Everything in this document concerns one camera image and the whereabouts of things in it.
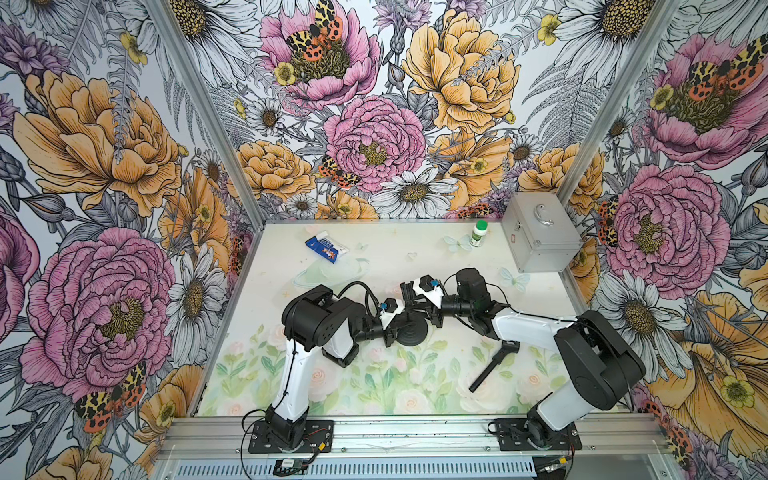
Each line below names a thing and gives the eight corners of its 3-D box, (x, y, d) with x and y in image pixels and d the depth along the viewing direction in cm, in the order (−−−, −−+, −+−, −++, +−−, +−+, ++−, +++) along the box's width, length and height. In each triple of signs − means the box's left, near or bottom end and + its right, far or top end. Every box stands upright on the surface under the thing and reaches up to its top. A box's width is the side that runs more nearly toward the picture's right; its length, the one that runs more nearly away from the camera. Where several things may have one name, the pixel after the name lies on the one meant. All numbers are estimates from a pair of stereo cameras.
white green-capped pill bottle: (471, 247, 116) (476, 231, 109) (468, 236, 120) (473, 219, 113) (484, 247, 116) (490, 231, 109) (481, 236, 120) (487, 219, 113)
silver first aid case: (516, 275, 109) (532, 244, 96) (498, 218, 128) (509, 186, 115) (563, 275, 109) (585, 244, 96) (537, 218, 128) (553, 186, 115)
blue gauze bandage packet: (308, 246, 116) (306, 240, 114) (323, 235, 120) (321, 229, 117) (334, 264, 110) (332, 258, 108) (348, 252, 114) (347, 246, 112)
